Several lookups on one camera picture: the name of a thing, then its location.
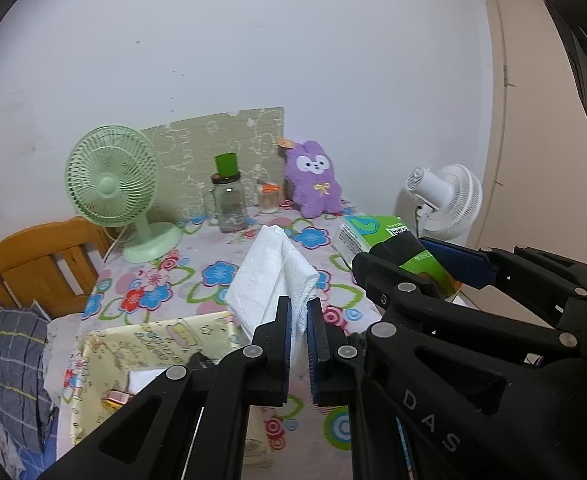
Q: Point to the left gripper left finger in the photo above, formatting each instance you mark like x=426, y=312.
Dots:
x=189, y=424

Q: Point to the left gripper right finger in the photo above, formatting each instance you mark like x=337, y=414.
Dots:
x=336, y=375

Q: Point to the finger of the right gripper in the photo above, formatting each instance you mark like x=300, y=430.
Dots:
x=413, y=302
x=526, y=275

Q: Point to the green tissue box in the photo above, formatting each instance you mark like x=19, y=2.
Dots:
x=386, y=246

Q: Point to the white tissue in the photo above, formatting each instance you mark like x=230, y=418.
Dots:
x=274, y=268

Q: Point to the white standing fan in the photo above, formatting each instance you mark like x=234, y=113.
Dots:
x=448, y=200

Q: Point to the yellow cartoon storage box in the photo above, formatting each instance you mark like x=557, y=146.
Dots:
x=127, y=358

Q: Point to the beige door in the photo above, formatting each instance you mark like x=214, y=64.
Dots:
x=535, y=182

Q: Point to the floral tablecloth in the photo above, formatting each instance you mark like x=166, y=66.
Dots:
x=193, y=279

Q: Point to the purple plush bunny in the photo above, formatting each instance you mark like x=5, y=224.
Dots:
x=309, y=172

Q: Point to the cotton swab container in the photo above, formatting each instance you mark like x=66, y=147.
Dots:
x=268, y=197

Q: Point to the glass mason jar mug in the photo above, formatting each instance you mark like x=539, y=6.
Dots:
x=224, y=204

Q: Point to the grey plaid pillow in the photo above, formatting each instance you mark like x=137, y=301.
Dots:
x=26, y=408

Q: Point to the wooden bed headboard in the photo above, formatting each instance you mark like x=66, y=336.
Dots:
x=49, y=264

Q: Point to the green cup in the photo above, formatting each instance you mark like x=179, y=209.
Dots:
x=226, y=165

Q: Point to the green patterned board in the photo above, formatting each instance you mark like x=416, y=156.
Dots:
x=187, y=149

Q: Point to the green desk fan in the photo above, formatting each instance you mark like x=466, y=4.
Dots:
x=112, y=176

